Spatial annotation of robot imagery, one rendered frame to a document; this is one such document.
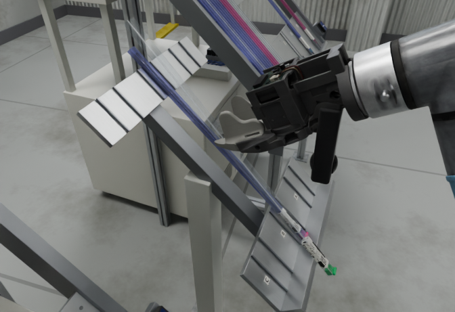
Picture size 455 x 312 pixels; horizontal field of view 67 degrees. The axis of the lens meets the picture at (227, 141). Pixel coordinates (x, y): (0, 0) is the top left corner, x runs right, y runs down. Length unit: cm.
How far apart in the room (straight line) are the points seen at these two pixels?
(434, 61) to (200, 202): 53
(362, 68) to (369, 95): 3
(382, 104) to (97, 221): 160
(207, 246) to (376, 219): 117
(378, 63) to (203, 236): 59
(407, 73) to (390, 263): 141
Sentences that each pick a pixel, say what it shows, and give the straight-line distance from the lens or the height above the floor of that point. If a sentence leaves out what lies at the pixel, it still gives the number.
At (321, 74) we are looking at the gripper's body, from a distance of 40.
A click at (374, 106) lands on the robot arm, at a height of 113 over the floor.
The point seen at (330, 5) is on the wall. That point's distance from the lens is 385.
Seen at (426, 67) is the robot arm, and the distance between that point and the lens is 37.
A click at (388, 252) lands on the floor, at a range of 177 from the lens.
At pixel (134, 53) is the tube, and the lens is 66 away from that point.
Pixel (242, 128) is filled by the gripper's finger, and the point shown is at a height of 106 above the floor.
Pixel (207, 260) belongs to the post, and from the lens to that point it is 92.
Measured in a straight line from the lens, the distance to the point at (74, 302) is 57.
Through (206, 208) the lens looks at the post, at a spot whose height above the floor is 75.
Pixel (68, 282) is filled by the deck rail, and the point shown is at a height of 87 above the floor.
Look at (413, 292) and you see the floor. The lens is 169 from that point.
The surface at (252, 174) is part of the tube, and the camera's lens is 52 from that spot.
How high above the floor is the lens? 131
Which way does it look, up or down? 37 degrees down
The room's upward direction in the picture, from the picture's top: straight up
